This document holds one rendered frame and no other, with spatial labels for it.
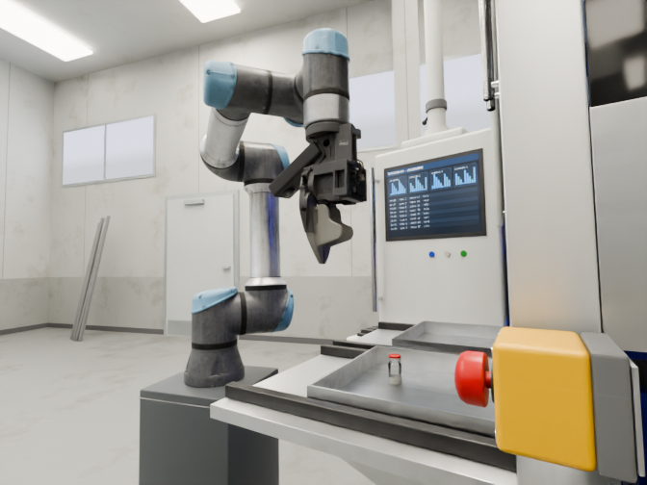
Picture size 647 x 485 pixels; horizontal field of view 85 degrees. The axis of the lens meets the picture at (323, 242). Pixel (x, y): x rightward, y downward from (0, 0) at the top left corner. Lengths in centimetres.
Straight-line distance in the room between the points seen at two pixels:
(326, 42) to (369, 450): 56
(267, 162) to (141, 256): 554
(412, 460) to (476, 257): 100
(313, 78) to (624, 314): 48
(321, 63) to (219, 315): 63
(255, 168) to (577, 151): 79
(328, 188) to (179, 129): 581
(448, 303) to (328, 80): 101
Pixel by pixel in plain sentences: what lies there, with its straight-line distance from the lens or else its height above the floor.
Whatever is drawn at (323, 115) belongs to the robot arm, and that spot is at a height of 131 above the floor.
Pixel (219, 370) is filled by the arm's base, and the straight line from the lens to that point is 96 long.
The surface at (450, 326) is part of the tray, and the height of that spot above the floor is 90.
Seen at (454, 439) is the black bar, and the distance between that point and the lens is 45.
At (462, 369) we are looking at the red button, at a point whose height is 101.
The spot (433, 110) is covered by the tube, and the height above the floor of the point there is 169.
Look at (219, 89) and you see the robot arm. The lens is 65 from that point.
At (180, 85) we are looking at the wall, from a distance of 657.
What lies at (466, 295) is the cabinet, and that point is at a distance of 137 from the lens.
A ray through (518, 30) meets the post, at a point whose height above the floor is 129.
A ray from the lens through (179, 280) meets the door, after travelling 585.
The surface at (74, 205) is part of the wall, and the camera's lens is 771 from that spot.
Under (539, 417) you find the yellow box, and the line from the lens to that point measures 28.
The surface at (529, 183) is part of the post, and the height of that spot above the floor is 115.
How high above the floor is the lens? 109
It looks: 3 degrees up
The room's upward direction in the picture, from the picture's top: 1 degrees counter-clockwise
